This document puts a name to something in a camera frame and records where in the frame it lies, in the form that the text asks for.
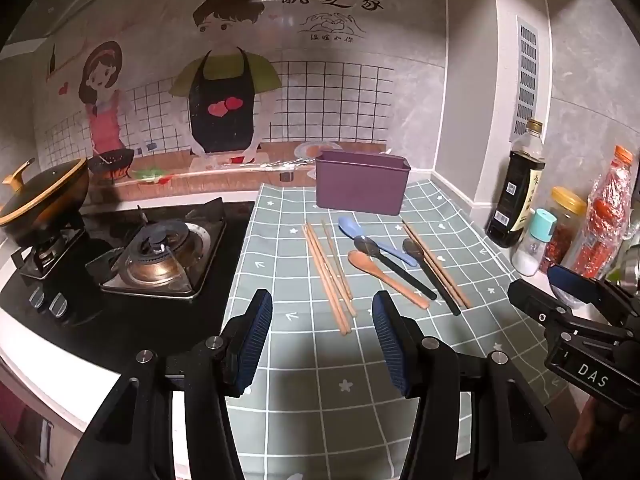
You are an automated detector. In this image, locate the red bottle with orange cap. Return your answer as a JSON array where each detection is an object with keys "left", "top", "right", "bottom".
[{"left": 570, "top": 145, "right": 639, "bottom": 281}]

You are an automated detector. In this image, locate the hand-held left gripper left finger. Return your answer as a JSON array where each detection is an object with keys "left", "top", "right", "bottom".
[{"left": 60, "top": 287, "right": 275, "bottom": 480}]

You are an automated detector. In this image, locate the blue spoon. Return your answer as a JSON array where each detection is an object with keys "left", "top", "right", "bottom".
[{"left": 338, "top": 216, "right": 419, "bottom": 267}]

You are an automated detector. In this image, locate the purple plastic utensil container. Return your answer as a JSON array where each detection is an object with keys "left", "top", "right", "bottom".
[{"left": 315, "top": 149, "right": 412, "bottom": 217}]

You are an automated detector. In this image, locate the wall vent grille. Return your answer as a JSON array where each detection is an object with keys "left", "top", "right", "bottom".
[{"left": 509, "top": 16, "right": 541, "bottom": 144}]

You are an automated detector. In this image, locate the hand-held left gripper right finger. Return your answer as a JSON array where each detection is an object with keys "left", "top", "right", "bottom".
[{"left": 371, "top": 290, "right": 583, "bottom": 480}]

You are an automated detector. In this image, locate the brown wooden spoon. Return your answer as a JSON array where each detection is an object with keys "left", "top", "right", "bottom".
[{"left": 347, "top": 250, "right": 431, "bottom": 310}]

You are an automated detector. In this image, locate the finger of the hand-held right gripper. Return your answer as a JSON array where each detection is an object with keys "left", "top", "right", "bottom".
[
  {"left": 506, "top": 279, "right": 582, "bottom": 337},
  {"left": 546, "top": 264, "right": 640, "bottom": 329}
]

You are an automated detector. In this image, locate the black pot with lid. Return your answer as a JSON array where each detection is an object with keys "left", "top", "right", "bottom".
[{"left": 0, "top": 157, "right": 92, "bottom": 250}]

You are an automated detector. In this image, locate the black gas stove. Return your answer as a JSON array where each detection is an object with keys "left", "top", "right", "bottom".
[{"left": 0, "top": 197, "right": 257, "bottom": 363}]

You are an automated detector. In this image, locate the black handled metal spoon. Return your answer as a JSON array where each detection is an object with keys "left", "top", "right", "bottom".
[
  {"left": 402, "top": 238, "right": 462, "bottom": 317},
  {"left": 354, "top": 236, "right": 438, "bottom": 301}
]

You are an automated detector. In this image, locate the green checked table mat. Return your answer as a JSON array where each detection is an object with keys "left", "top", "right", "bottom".
[{"left": 220, "top": 180, "right": 601, "bottom": 480}]

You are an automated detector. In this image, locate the dark soy sauce bottle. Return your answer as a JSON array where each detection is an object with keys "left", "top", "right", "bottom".
[{"left": 486, "top": 119, "right": 547, "bottom": 249}]

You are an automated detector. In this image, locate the glass jar with yellow lid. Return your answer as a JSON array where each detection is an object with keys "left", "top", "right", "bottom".
[{"left": 539, "top": 186, "right": 589, "bottom": 281}]

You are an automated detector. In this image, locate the salt shaker with teal cap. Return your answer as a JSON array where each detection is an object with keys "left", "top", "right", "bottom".
[{"left": 512, "top": 208, "right": 557, "bottom": 277}]

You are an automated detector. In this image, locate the cartoon wall poster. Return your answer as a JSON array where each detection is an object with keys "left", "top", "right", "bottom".
[{"left": 30, "top": 0, "right": 397, "bottom": 207}]

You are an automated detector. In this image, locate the cabinet door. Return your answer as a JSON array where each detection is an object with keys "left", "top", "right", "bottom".
[{"left": 0, "top": 375, "right": 66, "bottom": 480}]

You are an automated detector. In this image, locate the metal gas burner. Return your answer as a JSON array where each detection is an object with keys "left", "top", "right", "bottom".
[{"left": 85, "top": 212, "right": 227, "bottom": 302}]

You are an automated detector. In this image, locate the wooden chopstick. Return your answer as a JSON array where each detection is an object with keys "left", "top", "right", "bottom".
[
  {"left": 324, "top": 223, "right": 357, "bottom": 318},
  {"left": 321, "top": 220, "right": 352, "bottom": 303},
  {"left": 302, "top": 223, "right": 347, "bottom": 336},
  {"left": 308, "top": 223, "right": 352, "bottom": 333},
  {"left": 401, "top": 221, "right": 466, "bottom": 309},
  {"left": 404, "top": 220, "right": 472, "bottom": 308}
]

